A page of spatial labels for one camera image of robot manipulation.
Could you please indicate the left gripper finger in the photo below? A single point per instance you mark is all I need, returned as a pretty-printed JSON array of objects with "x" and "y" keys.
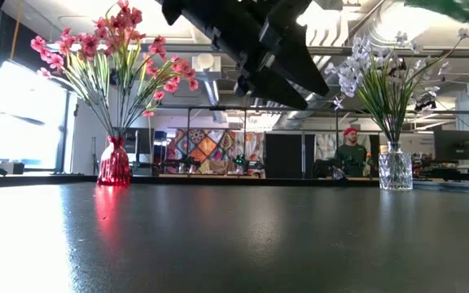
[
  {"x": 295, "y": 67},
  {"x": 271, "y": 91}
]

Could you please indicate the clear glass vase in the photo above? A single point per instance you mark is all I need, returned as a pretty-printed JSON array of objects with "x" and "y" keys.
[{"x": 395, "y": 171}]

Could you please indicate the red glass vase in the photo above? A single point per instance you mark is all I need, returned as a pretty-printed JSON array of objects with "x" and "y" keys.
[{"x": 114, "y": 167}]

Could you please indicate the white ceiling unit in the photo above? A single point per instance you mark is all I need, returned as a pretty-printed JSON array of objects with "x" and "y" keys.
[{"x": 206, "y": 65}]

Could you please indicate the black partition panel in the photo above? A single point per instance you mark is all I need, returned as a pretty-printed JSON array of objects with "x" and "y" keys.
[{"x": 287, "y": 154}]

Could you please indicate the floral curtain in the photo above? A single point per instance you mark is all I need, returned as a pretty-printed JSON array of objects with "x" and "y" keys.
[{"x": 325, "y": 146}]

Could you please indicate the colourful patterned cloth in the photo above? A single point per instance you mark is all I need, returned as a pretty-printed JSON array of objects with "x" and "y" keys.
[{"x": 208, "y": 146}]

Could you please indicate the black computer monitor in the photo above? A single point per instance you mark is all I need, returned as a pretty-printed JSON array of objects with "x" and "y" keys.
[
  {"x": 456, "y": 145},
  {"x": 141, "y": 140}
]

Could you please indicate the person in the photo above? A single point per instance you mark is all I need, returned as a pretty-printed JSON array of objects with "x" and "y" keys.
[{"x": 351, "y": 156}]

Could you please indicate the silver ventilation duct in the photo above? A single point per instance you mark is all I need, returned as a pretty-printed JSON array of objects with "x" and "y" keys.
[{"x": 295, "y": 118}]

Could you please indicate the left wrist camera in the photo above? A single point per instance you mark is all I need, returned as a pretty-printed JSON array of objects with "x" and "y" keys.
[{"x": 287, "y": 18}]

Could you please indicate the black overhead frame bar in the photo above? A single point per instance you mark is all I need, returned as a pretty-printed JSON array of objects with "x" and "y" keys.
[{"x": 218, "y": 108}]

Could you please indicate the black table frame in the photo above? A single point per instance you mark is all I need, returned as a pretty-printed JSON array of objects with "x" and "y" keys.
[{"x": 218, "y": 182}]

